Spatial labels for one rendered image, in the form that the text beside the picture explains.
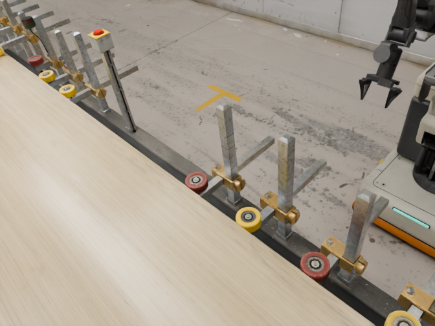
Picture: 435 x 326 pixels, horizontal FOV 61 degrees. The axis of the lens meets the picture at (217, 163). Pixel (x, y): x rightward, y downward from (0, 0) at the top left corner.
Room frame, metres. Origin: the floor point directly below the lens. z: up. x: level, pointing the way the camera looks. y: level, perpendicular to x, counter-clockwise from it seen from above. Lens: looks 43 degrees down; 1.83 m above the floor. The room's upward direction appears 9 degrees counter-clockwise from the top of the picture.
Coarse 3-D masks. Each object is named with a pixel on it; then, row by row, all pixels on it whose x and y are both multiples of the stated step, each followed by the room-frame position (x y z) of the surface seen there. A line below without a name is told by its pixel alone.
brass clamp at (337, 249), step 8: (336, 240) 0.64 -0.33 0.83; (320, 248) 0.63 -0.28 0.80; (328, 248) 0.61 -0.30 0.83; (336, 248) 0.61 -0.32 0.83; (344, 248) 0.60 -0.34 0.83; (336, 256) 0.58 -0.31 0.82; (360, 256) 0.57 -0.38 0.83; (344, 264) 0.56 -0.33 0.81; (352, 264) 0.55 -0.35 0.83; (360, 264) 0.54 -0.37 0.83; (352, 272) 0.53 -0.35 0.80; (360, 272) 0.53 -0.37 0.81
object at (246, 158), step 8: (272, 136) 1.17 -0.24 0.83; (264, 144) 1.13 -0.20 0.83; (272, 144) 1.15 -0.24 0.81; (248, 152) 1.10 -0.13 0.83; (256, 152) 1.09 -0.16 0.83; (240, 160) 1.05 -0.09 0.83; (248, 160) 1.06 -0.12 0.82; (240, 168) 1.03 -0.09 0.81; (216, 176) 0.99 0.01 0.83; (208, 184) 0.95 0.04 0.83; (216, 184) 0.95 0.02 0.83; (208, 192) 0.92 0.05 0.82
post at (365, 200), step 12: (360, 192) 0.58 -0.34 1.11; (360, 204) 0.56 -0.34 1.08; (372, 204) 0.56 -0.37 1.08; (360, 216) 0.56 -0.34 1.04; (360, 228) 0.55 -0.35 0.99; (348, 240) 0.57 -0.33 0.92; (360, 240) 0.55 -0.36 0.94; (348, 252) 0.57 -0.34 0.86; (360, 252) 0.57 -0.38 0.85; (348, 276) 0.55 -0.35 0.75
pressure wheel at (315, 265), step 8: (304, 256) 0.55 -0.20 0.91; (312, 256) 0.55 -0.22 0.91; (320, 256) 0.54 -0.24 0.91; (304, 264) 0.52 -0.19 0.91; (312, 264) 0.52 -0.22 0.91; (320, 264) 0.52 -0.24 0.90; (328, 264) 0.51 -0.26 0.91; (304, 272) 0.50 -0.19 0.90; (312, 272) 0.50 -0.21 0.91; (320, 272) 0.49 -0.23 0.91; (328, 272) 0.49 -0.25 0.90; (320, 280) 0.48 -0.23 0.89
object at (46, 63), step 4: (88, 44) 2.32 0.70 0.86; (88, 48) 2.31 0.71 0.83; (72, 52) 2.25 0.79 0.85; (76, 52) 2.26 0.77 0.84; (60, 56) 2.20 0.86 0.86; (44, 64) 2.13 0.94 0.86; (48, 64) 2.14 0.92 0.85; (36, 68) 2.10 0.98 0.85; (40, 68) 2.11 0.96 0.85; (44, 68) 2.12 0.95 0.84
